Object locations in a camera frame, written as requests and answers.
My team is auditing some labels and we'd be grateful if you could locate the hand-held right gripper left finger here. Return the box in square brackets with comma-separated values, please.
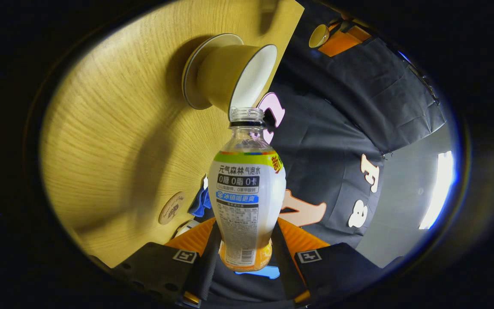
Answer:
[110, 217, 222, 307]

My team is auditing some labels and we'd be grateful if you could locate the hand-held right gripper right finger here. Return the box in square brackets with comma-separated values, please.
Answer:
[271, 217, 404, 305]

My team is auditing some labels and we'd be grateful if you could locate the cream teacup lid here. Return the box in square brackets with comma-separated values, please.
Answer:
[309, 24, 330, 48]

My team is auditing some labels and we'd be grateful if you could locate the round wooden coaster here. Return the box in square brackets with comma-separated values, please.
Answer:
[158, 191, 186, 225]

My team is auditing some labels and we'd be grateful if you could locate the clear water bottle white label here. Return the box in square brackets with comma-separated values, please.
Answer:
[208, 107, 286, 272]

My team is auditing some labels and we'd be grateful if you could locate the cream ceramic teacup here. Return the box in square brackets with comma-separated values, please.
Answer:
[196, 44, 278, 121]

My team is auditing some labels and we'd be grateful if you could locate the white toaster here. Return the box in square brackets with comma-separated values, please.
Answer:
[174, 220, 200, 237]

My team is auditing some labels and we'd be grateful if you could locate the blue towel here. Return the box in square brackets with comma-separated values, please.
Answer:
[188, 187, 212, 217]

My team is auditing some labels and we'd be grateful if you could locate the black backdrop cloth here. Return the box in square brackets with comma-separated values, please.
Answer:
[213, 0, 447, 301]

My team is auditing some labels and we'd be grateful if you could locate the cream ceramic saucer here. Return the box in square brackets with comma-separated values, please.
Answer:
[182, 33, 244, 110]

